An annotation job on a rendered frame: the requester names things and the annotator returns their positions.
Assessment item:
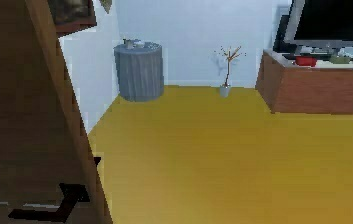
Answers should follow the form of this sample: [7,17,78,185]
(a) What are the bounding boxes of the brown wooden room door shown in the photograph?
[0,0,114,224]

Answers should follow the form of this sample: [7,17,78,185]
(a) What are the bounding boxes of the olive green flat object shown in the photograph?
[329,54,352,65]

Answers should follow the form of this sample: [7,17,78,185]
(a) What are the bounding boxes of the small pale cup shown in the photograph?
[123,37,136,50]

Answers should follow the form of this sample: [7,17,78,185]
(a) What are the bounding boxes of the silver framed television set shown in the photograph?
[273,0,353,62]

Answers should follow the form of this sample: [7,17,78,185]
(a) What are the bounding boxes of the grey round side table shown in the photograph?
[113,41,165,103]

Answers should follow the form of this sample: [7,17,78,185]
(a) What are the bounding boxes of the black door handle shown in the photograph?
[7,182,91,224]

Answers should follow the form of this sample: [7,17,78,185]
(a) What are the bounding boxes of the red bowl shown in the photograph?
[295,55,318,68]

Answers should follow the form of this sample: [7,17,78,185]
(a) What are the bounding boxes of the bare twig house plant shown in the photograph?
[213,45,247,99]

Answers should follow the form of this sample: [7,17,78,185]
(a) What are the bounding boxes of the dark framed wall picture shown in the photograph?
[47,0,98,34]

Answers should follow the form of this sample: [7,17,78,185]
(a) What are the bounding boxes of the brown wooden television stand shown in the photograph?
[255,49,353,118]

